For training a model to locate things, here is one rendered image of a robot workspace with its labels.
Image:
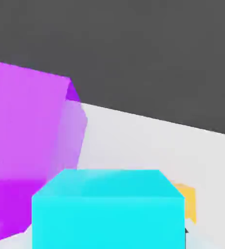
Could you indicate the small cyan cube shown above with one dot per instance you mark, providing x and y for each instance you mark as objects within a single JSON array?
[{"x": 108, "y": 217}]

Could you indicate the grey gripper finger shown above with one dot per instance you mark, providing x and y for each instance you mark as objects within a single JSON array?
[{"x": 186, "y": 231}]

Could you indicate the small yellow cube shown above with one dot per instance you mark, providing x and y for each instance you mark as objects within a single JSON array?
[{"x": 189, "y": 202}]

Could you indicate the large purple box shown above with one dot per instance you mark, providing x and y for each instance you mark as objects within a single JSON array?
[{"x": 22, "y": 126}]

